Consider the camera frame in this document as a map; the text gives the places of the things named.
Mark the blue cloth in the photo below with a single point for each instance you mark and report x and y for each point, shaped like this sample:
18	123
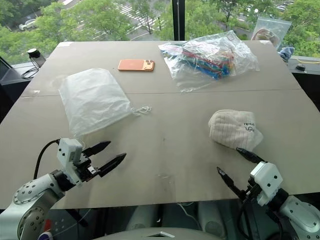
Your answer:
286	52

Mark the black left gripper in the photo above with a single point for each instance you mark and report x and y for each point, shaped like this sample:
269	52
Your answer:
87	168

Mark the orange smartphone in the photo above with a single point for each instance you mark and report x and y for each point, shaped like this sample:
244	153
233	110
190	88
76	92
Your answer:
136	65

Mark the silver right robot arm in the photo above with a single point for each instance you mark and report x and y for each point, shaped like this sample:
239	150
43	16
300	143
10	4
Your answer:
297	215

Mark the silver robot torso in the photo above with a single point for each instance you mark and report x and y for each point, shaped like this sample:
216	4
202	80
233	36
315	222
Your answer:
160	232

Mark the small black round object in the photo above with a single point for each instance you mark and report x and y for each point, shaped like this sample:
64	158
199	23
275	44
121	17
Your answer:
299	66

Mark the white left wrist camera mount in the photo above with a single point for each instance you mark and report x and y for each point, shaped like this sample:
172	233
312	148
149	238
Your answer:
68	155

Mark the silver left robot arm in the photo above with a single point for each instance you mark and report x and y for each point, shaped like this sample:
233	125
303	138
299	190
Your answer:
30	200

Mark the clear zip bag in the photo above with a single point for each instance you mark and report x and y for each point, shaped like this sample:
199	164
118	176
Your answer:
271	31

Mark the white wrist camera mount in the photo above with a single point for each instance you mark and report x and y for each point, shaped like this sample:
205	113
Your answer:
267	181
68	155

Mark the clear bag of colourful items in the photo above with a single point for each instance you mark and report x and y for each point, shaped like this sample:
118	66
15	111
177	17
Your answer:
210	58

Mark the black window frame post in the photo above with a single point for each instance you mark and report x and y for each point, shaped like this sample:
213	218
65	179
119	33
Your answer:
179	18

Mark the black round device on stand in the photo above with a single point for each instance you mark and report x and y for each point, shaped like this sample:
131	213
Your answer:
33	56

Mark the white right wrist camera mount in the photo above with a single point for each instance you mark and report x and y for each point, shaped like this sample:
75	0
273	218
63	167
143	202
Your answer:
267	181

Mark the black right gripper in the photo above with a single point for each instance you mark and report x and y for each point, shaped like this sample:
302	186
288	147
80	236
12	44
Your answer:
249	193

